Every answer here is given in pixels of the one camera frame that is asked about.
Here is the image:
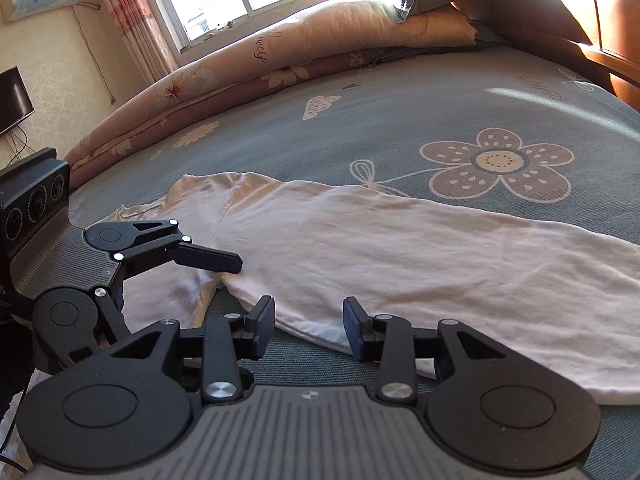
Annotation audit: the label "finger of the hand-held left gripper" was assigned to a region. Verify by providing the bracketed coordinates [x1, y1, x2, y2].
[114, 219, 244, 275]
[94, 285, 135, 347]

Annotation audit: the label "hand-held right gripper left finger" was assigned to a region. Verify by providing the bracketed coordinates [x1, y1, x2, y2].
[111, 296, 276, 406]

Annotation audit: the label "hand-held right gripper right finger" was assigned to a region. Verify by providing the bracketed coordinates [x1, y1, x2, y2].
[342, 296, 506, 403]

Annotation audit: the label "white long-sleeve printed shirt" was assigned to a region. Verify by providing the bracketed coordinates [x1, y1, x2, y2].
[102, 171, 640, 407]

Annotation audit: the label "pink floral quilt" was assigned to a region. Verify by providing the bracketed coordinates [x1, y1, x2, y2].
[64, 0, 479, 189]

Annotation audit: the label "bed with blue floral sheet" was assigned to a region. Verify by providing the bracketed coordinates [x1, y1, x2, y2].
[64, 42, 640, 480]

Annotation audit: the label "pink checked curtain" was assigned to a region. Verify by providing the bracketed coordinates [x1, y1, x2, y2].
[86, 0, 179, 87]

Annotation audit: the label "wooden headboard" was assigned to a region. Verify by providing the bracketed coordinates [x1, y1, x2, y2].
[450, 0, 640, 107]

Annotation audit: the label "tangled black wall cables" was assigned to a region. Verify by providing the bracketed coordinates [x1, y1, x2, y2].
[0, 127, 32, 167]

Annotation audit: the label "black wall television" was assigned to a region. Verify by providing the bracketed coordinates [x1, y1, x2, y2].
[0, 66, 36, 137]

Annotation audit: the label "air conditioner hose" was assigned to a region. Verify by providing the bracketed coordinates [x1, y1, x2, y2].
[71, 4, 117, 104]

